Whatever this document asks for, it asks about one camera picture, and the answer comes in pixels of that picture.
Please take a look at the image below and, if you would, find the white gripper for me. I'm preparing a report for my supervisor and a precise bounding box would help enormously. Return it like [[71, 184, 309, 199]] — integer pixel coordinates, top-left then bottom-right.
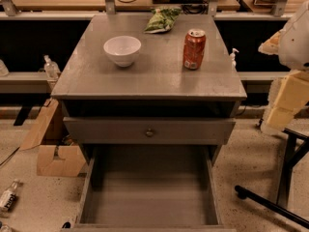
[[258, 31, 309, 135]]

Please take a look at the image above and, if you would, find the red coke can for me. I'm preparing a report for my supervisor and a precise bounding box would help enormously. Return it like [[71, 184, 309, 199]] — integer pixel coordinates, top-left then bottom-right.
[[183, 28, 206, 70]]

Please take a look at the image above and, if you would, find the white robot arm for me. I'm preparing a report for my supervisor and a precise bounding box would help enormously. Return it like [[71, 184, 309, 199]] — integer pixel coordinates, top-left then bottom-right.
[[259, 1, 309, 134]]

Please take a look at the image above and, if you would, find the grey drawer cabinet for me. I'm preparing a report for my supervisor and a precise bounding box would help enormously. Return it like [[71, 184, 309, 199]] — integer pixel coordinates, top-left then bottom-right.
[[50, 14, 248, 166]]

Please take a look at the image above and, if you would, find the round brass drawer knob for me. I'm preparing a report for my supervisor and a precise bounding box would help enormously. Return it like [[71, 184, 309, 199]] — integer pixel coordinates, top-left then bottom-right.
[[145, 129, 155, 137]]

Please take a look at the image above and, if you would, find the open grey middle drawer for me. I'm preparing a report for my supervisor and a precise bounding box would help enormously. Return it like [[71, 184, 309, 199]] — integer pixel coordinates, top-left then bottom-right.
[[61, 145, 237, 232]]

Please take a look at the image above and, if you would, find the closed grey top drawer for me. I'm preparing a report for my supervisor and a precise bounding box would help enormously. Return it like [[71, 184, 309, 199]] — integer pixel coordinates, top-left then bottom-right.
[[64, 117, 236, 145]]

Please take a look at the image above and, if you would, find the white pump bottle right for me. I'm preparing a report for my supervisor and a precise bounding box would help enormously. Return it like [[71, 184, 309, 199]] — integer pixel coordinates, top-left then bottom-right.
[[230, 48, 239, 68]]

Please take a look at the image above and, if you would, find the black metal stand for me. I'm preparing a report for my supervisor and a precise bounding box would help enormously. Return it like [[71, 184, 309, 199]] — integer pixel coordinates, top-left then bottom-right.
[[235, 129, 309, 229]]

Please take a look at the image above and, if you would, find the green chip bag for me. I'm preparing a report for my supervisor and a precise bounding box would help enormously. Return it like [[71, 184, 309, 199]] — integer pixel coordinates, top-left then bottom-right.
[[144, 7, 182, 34]]

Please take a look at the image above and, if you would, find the white ceramic bowl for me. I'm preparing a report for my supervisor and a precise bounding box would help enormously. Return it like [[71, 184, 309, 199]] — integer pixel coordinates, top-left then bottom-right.
[[103, 36, 141, 67]]

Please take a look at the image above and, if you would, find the clear sanitizer bottle left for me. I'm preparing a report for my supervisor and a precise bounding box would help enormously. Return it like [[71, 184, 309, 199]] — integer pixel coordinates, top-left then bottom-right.
[[44, 55, 61, 80]]

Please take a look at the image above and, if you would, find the brown cardboard box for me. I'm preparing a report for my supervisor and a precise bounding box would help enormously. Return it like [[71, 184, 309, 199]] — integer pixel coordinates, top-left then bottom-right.
[[20, 99, 88, 177]]

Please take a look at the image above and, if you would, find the clear bottle on floor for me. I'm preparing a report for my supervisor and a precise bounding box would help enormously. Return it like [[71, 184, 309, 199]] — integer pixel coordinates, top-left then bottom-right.
[[0, 179, 20, 212]]

